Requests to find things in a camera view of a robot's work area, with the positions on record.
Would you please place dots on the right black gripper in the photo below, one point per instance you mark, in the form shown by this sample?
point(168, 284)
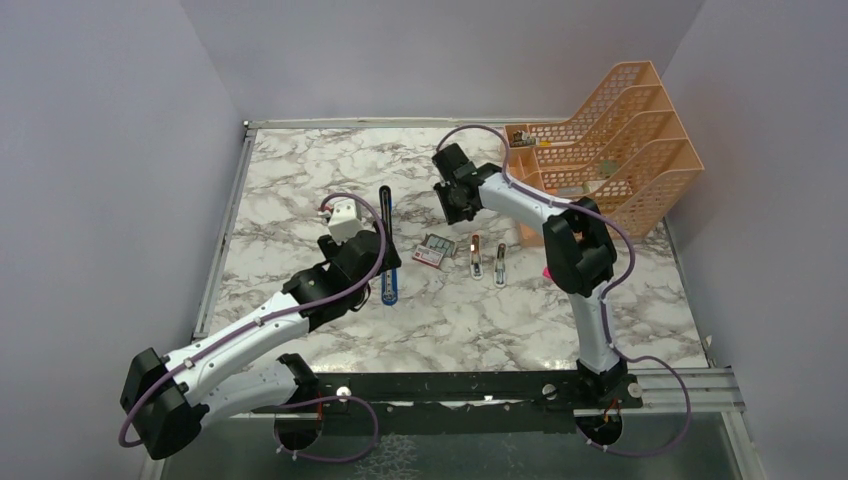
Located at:
point(452, 217)

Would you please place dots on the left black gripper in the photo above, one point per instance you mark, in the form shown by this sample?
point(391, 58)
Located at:
point(331, 248)

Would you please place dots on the blue stapler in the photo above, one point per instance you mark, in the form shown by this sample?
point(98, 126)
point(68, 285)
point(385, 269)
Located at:
point(389, 288)

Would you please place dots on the pink eraser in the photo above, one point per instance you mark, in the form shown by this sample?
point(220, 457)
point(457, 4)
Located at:
point(475, 257)

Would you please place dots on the red white staple box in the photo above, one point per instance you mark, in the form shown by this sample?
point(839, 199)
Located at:
point(427, 256)

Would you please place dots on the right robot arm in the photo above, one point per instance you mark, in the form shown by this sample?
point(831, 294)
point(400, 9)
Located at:
point(579, 251)

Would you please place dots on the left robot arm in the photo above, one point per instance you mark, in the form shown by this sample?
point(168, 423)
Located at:
point(167, 399)

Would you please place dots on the orange desk organizer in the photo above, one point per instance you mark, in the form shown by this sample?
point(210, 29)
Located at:
point(625, 147)

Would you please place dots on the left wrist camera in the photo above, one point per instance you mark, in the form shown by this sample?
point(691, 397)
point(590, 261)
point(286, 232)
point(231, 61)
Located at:
point(345, 220)

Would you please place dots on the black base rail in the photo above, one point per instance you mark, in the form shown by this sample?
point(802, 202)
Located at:
point(546, 401)

